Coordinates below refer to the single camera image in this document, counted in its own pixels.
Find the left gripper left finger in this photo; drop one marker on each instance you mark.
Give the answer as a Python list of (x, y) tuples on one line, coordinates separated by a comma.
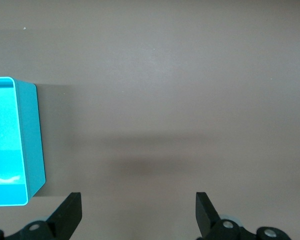
[(65, 215)]

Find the teal plastic storage box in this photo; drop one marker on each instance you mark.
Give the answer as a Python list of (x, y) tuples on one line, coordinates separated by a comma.
[(5, 130)]

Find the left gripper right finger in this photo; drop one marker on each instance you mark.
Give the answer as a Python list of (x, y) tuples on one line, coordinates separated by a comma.
[(205, 215)]

